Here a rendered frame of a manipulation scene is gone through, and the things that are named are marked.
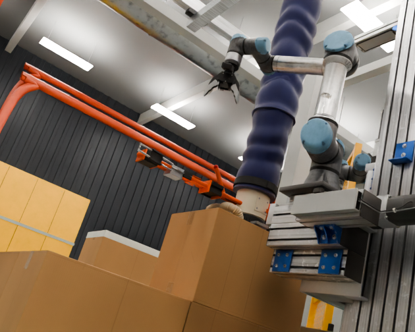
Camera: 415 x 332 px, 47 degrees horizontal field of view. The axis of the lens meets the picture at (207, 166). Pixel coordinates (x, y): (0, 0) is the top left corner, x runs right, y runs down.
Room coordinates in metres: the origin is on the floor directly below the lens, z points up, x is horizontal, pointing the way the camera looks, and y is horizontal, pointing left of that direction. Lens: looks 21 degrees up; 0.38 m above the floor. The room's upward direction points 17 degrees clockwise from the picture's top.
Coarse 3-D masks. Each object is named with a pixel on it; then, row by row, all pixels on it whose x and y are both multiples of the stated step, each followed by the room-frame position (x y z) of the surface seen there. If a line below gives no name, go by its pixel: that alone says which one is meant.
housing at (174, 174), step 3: (171, 165) 1.97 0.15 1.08; (174, 165) 1.97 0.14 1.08; (171, 168) 1.97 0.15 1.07; (177, 168) 1.98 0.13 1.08; (165, 171) 2.01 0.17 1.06; (168, 171) 1.98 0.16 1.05; (171, 171) 1.97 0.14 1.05; (174, 171) 1.98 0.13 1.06; (177, 171) 1.99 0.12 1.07; (183, 171) 2.00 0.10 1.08; (165, 174) 2.00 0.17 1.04; (168, 174) 1.99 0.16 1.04; (171, 174) 1.98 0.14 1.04; (174, 174) 1.98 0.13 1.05; (177, 174) 1.99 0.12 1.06; (180, 174) 1.99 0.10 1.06; (171, 177) 2.02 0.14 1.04; (174, 177) 2.01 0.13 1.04; (177, 177) 2.00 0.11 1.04; (180, 177) 2.00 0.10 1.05
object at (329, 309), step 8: (360, 144) 3.14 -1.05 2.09; (352, 152) 3.27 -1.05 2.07; (360, 152) 3.14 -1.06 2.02; (352, 160) 3.15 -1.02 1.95; (352, 184) 3.14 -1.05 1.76; (312, 304) 3.88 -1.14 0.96; (328, 304) 3.14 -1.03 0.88; (312, 312) 3.88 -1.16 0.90; (320, 312) 3.52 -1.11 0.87; (328, 312) 3.14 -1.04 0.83; (312, 320) 3.84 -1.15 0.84; (328, 320) 3.14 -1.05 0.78; (320, 328) 3.41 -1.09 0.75
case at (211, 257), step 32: (192, 224) 2.07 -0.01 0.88; (224, 224) 1.94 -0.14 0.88; (160, 256) 2.24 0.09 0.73; (192, 256) 2.00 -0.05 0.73; (224, 256) 1.96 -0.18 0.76; (256, 256) 2.04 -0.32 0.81; (160, 288) 2.16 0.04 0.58; (192, 288) 1.94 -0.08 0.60; (224, 288) 1.98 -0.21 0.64; (256, 288) 2.06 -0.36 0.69; (288, 288) 2.15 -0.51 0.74; (256, 320) 2.08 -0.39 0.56; (288, 320) 2.17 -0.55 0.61
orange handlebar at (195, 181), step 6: (138, 156) 1.92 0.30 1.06; (162, 162) 1.94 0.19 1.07; (162, 168) 2.00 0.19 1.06; (186, 180) 2.07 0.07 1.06; (192, 180) 2.03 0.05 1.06; (198, 180) 2.05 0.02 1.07; (198, 186) 2.10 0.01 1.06; (204, 186) 2.07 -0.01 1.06; (222, 198) 2.18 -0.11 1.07; (228, 198) 2.15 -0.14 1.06; (234, 198) 2.15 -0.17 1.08; (240, 204) 2.18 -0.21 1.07
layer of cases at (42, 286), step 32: (0, 256) 2.27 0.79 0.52; (32, 256) 1.77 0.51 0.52; (64, 256) 1.65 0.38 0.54; (0, 288) 2.03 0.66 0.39; (32, 288) 1.62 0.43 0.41; (64, 288) 1.67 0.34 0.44; (96, 288) 1.72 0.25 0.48; (128, 288) 1.78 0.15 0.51; (0, 320) 1.84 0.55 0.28; (32, 320) 1.64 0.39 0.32; (64, 320) 1.69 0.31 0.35; (96, 320) 1.74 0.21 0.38; (128, 320) 1.80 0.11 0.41; (160, 320) 1.86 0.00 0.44; (192, 320) 1.93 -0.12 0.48; (224, 320) 2.00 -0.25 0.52
